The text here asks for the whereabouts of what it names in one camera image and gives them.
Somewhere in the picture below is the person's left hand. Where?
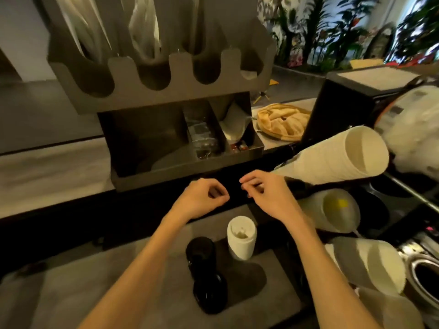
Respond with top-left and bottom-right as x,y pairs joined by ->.
168,178 -> 230,225

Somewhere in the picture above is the person's right hand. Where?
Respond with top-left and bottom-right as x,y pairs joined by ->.
239,170 -> 311,230

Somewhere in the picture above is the black cup lid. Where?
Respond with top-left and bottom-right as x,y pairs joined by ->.
193,270 -> 229,315
186,236 -> 217,279

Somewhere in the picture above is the stack of white lids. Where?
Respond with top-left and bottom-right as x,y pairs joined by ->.
227,215 -> 258,261

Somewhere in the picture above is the dark metal organizer box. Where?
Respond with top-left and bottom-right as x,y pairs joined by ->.
48,0 -> 277,192

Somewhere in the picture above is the person's right forearm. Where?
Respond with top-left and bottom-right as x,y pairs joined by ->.
288,219 -> 381,329

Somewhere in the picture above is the person's left forearm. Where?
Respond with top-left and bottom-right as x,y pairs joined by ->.
79,215 -> 187,329

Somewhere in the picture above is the translucent yellow print cup stack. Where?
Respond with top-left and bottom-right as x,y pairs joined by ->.
298,188 -> 361,234

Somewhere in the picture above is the white paper cup stack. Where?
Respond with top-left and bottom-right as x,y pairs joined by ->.
273,125 -> 390,186

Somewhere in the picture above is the clear plastic bag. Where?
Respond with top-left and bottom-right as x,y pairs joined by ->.
187,114 -> 221,159

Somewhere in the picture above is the tan crumpled paper bundle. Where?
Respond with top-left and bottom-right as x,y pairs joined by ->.
256,103 -> 312,142

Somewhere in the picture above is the grey foil pouch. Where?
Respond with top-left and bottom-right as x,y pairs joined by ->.
219,102 -> 253,141

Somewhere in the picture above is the small wooden folding table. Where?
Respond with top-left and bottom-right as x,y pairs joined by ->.
253,80 -> 279,106

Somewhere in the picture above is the black box counter device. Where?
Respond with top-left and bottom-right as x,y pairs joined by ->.
301,66 -> 425,145

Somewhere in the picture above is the white plastic bag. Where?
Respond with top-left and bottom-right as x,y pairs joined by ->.
375,85 -> 439,180

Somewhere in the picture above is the open cardboard box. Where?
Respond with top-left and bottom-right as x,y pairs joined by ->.
349,58 -> 385,70

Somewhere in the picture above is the green indoor plant bed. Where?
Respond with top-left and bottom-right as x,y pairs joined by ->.
257,0 -> 381,69

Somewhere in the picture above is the bundle of clear wrapped straws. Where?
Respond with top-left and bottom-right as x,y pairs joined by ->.
128,0 -> 162,62

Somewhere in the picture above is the dark oval stone sculpture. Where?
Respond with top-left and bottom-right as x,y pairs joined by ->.
364,23 -> 396,60

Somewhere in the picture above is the red flowering plant group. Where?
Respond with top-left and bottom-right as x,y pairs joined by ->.
387,0 -> 439,65

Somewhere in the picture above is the steel round dispenser ring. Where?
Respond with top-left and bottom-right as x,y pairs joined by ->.
404,252 -> 439,307

